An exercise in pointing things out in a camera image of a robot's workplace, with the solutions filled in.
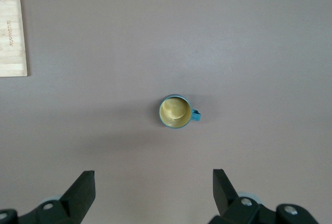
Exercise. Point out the bamboo cutting board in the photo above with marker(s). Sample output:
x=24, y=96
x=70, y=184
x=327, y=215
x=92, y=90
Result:
x=10, y=40

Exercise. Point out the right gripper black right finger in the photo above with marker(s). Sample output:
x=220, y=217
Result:
x=225, y=198

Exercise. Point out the teal cup yellow inside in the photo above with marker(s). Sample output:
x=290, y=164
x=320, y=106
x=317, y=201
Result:
x=173, y=111

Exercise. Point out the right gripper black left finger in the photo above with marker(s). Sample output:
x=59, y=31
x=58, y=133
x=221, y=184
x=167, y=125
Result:
x=77, y=198

